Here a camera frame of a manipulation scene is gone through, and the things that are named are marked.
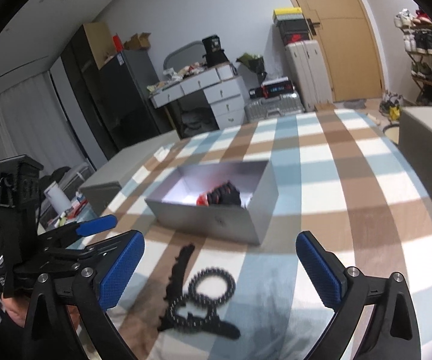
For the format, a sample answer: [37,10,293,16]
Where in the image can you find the stacked shoe boxes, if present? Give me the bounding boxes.
[273,7,318,46]

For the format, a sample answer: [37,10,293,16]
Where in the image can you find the white drawer desk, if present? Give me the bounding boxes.
[149,63,248,129]

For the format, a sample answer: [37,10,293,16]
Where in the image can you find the black spiral hair claw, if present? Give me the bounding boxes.
[206,181,241,206]

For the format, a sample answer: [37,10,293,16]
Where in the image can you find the black beaded bracelet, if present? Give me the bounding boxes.
[166,266,236,334]

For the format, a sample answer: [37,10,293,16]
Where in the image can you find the checkered plaid tablecloth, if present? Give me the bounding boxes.
[108,110,432,359]

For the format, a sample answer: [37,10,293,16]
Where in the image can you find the grey cabinet left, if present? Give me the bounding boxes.
[79,130,180,215]

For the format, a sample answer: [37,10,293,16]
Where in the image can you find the silver cardboard box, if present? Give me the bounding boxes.
[145,160,279,245]

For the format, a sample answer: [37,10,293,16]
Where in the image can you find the wooden door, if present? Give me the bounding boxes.
[294,0,383,102]

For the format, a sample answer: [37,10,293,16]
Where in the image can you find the silver flat suitcase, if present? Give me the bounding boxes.
[244,93,305,123]

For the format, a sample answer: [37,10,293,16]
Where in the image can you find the dark refrigerator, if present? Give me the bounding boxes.
[100,50,173,150]

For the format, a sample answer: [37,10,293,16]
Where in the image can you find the person's left hand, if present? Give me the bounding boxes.
[1,297,29,328]

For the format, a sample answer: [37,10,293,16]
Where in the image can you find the red round flag badge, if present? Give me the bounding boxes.
[197,193,209,206]

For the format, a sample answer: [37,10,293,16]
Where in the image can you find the shoe rack with shoes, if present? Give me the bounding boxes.
[394,8,432,107]

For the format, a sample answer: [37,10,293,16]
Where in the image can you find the black toothed hair clip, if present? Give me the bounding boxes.
[164,244,195,303]

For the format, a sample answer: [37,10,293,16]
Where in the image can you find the black box on suitcase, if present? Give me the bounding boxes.
[248,76,294,99]

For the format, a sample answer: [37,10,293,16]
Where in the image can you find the white upright suitcase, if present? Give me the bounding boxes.
[285,40,333,112]

